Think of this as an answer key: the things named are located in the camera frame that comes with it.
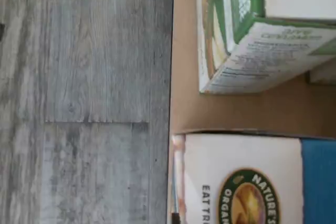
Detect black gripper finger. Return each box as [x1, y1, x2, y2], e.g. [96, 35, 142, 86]
[170, 209, 182, 224]

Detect blue and white oatmeal box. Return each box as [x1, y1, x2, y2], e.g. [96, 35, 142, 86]
[167, 131, 336, 224]

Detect tan particle board shelf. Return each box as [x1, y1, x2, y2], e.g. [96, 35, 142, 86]
[169, 0, 336, 141]

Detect green apple cinnamon oatmeal box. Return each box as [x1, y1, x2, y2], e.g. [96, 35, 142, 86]
[196, 0, 336, 96]

